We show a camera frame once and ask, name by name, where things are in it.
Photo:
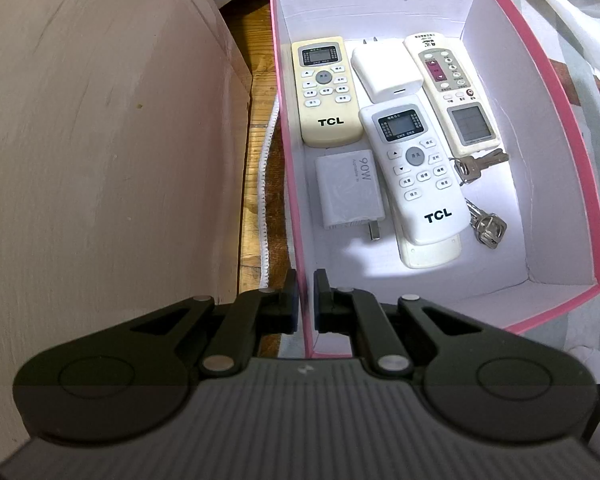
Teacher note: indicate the yellowed remote control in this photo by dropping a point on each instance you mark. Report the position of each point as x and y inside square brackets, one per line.
[325, 100]

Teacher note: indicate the long cream remote control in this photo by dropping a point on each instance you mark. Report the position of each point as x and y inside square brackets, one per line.
[455, 85]

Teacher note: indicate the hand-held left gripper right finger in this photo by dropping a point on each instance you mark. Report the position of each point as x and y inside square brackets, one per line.
[321, 305]

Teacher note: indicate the pink cardboard box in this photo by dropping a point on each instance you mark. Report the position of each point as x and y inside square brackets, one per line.
[540, 210]

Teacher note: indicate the white wall charger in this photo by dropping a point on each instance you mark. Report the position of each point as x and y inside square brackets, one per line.
[385, 67]

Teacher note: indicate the white remote control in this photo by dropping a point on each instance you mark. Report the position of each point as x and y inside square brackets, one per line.
[415, 175]

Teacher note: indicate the grey wall charger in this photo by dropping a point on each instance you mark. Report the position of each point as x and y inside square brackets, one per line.
[345, 190]

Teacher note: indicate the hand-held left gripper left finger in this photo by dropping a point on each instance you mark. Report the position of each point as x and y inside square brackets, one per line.
[292, 305]

